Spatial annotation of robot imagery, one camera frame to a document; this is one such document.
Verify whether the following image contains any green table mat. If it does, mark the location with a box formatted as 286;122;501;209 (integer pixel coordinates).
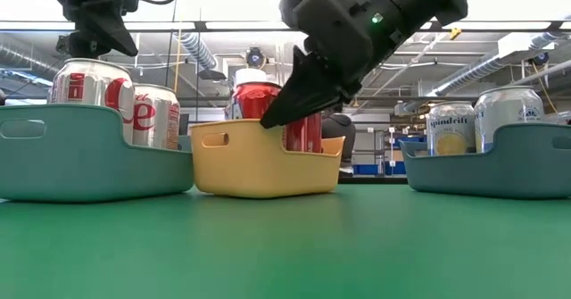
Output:
0;185;571;299

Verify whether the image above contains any silver Diet Coke can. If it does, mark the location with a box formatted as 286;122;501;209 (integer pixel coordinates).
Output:
47;57;137;145
132;83;182;151

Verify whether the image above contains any yellow plastic bin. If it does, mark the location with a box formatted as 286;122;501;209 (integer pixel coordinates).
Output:
190;119;346;200

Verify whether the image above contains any blue grey plastic bin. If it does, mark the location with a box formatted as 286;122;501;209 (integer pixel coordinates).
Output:
399;122;571;201

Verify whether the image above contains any black round ceiling device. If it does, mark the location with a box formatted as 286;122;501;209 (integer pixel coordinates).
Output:
244;46;268;71

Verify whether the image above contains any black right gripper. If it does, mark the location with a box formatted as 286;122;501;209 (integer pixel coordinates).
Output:
259;0;403;129

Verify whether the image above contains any blue storage crate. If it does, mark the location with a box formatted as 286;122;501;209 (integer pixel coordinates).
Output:
352;162;380;177
383;160;408;177

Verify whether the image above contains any light teal plastic bin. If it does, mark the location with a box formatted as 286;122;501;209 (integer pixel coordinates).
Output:
0;104;195;203

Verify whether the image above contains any black aluminium table frame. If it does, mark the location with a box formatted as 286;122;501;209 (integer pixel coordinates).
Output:
337;176;410;185

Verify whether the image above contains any silver flexible air duct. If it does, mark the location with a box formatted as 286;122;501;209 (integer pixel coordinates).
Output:
176;31;219;72

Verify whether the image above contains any yellow hanging cord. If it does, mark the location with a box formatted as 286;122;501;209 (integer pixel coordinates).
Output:
172;20;184;94

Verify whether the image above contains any person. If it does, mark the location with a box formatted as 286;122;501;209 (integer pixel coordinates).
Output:
320;104;358;178

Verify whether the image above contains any large silver air duct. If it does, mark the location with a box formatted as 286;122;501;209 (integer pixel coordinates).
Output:
427;30;571;97

